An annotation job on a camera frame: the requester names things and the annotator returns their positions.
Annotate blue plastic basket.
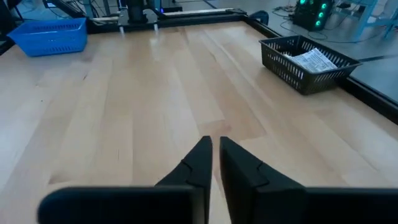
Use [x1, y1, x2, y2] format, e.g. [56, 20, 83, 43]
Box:
[6, 17, 88, 58]

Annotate black plastic basket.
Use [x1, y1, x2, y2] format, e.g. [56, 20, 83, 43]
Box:
[258, 34, 363, 96]

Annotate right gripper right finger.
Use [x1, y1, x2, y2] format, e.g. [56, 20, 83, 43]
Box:
[219, 136, 308, 224]

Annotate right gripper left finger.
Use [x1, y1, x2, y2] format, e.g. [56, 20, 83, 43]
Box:
[154, 135, 214, 224]

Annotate black clamp hook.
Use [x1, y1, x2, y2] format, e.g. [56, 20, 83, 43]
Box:
[249, 10, 270, 26]

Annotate large white printed sachet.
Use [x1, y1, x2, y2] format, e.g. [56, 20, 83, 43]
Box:
[282, 47, 339, 74]

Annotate light blue metal desk frame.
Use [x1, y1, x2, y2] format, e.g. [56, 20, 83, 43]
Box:
[337, 0, 398, 40]

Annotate black computer tower blue lights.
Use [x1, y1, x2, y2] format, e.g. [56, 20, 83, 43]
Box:
[292, 0, 336, 32]

